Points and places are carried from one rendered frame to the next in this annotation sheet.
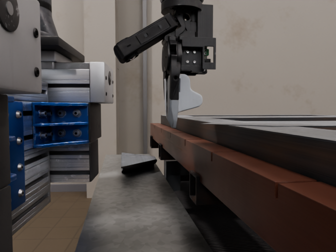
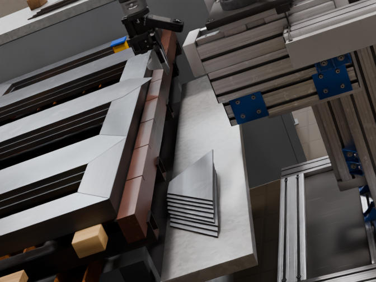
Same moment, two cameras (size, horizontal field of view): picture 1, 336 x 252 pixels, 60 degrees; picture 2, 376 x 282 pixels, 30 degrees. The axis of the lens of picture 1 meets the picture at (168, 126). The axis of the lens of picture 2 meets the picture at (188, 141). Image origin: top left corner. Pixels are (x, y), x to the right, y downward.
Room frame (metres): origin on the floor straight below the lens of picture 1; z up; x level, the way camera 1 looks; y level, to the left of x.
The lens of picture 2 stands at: (2.48, 0.65, 1.41)
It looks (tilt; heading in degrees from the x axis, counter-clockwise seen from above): 20 degrees down; 199
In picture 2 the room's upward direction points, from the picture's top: 23 degrees counter-clockwise
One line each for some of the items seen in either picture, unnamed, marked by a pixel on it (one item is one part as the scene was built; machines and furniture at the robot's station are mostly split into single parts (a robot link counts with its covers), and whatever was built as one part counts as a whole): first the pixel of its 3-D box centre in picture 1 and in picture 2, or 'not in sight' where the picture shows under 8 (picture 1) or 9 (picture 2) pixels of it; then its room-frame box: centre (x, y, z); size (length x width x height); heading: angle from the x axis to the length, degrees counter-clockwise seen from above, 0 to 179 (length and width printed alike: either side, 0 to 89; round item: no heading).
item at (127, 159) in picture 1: (138, 161); (192, 196); (1.05, 0.11, 0.70); 0.39 x 0.12 x 0.04; 9
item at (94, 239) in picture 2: not in sight; (90, 240); (1.32, -0.03, 0.79); 0.06 x 0.05 x 0.04; 99
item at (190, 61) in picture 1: (185, 40); (142, 31); (0.51, -0.03, 1.01); 0.09 x 0.08 x 0.12; 99
